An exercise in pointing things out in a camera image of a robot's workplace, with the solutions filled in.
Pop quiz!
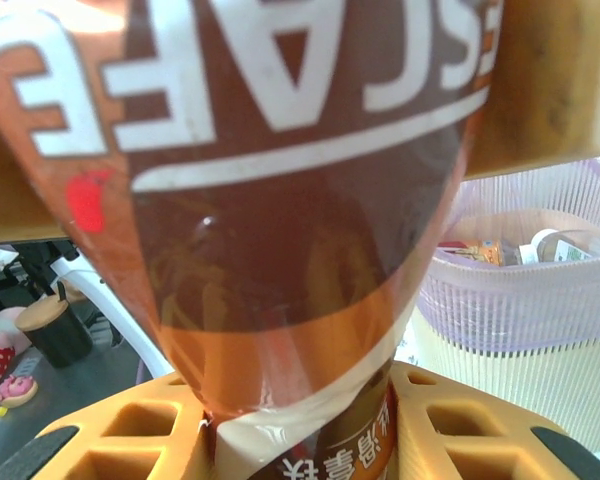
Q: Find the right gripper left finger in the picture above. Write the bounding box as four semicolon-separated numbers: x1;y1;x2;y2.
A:
0;372;216;480

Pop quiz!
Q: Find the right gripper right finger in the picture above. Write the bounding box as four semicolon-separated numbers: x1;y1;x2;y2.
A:
389;364;600;480

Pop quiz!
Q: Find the lime picture label bottle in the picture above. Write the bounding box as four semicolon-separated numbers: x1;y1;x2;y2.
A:
517;227;600;267

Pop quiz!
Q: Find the orange label bottle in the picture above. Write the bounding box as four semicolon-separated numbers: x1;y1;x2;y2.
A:
437;238;519;267

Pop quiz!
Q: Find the brown coffee label bottle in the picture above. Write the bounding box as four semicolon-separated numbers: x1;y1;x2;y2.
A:
0;0;506;480

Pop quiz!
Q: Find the cream ribbed waste bin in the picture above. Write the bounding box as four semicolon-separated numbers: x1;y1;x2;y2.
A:
412;309;600;451

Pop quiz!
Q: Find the pink mesh bin liner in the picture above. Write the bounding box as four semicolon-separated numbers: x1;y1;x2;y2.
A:
422;154;600;357

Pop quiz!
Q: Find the grey floral table cloth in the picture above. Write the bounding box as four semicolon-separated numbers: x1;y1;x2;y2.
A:
393;337;600;469

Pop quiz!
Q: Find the white chair leg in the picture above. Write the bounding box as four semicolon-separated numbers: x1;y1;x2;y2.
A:
49;254;177;379

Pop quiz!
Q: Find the black canister wooden lid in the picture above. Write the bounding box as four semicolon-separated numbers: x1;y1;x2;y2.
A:
13;293;95;370

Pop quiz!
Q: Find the pink donut plush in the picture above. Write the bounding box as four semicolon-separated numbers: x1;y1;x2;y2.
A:
0;373;40;407

